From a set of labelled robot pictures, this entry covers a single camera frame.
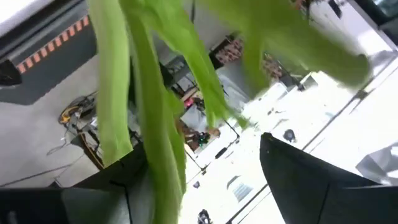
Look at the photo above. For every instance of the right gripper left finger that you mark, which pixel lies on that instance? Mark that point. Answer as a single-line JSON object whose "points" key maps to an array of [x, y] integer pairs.
{"points": [[62, 205]]}

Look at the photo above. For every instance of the black hazard-striped floor mat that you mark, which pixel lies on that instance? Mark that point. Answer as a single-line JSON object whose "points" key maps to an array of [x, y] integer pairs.
{"points": [[56, 68]]}

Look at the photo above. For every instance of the green onion bunch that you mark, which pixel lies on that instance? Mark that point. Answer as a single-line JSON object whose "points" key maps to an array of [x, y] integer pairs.
{"points": [[155, 124]]}

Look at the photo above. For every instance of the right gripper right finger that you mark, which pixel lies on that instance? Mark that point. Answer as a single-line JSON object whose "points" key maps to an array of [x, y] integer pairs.
{"points": [[311, 186]]}

